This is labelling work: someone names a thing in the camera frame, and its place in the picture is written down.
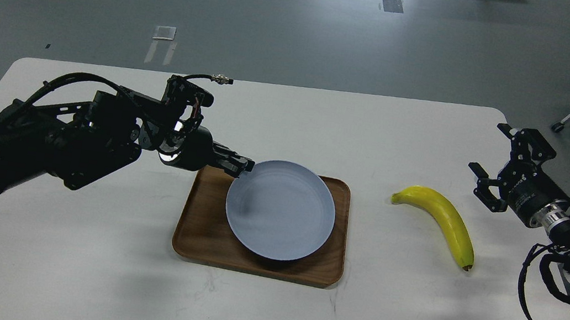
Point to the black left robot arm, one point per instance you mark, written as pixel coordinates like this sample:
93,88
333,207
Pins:
81,127

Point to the brown wooden tray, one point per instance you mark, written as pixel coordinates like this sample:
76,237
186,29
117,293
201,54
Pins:
203,236

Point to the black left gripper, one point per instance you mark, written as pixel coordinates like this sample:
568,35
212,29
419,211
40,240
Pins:
199,150

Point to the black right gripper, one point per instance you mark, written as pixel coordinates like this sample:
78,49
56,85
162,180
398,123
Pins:
526,188

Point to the yellow banana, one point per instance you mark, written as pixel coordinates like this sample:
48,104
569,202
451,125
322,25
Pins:
446,216

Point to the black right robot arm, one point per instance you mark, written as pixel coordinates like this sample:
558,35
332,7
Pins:
556,224

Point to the light blue round plate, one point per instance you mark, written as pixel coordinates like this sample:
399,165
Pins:
280,210

